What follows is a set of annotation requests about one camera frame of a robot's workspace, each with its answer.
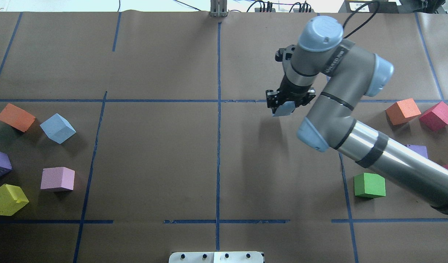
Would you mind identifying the pink foam block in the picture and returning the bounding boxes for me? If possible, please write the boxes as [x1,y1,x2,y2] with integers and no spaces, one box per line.
[40,167,75,192]

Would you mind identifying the aluminium frame post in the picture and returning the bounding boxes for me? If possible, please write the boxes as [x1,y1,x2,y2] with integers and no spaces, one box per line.
[209,0,228,17]

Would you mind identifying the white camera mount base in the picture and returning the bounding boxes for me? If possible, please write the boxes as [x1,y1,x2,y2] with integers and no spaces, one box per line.
[168,251,265,263]

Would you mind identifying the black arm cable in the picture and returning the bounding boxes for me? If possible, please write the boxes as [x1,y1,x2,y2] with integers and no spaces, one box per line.
[342,0,381,40]

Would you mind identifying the orange foam block left side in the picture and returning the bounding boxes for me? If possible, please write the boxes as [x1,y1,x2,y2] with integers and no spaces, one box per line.
[0,103,36,133]

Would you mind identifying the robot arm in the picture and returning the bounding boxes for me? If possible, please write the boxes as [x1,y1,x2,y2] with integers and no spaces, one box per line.
[265,16,448,216]

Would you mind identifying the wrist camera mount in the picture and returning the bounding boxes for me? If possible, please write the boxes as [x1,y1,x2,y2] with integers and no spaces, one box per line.
[275,45,296,72]

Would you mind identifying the magenta foam block far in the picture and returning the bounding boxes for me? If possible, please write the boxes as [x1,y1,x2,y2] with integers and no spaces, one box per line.
[419,102,448,132]

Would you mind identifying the purple foam block right side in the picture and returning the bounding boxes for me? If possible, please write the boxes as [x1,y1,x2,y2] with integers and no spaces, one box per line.
[406,144,429,158]

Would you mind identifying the orange foam block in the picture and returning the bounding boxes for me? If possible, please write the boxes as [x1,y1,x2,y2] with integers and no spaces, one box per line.
[385,98,421,126]
[0,103,36,133]

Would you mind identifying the light blue foam block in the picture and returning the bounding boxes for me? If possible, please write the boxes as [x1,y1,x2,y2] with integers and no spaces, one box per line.
[40,113,76,144]
[272,101,296,117]

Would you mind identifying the yellow foam block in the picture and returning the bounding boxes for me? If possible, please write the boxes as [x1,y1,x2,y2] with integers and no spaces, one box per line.
[0,184,30,216]

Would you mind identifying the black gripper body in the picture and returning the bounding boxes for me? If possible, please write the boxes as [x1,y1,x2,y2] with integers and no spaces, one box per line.
[266,76,316,109]

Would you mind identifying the green foam block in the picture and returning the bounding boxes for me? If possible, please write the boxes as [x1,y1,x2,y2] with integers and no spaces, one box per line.
[353,173,386,199]

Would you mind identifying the orange foam block right side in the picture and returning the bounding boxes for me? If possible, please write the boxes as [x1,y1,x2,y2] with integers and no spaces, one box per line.
[385,98,421,126]

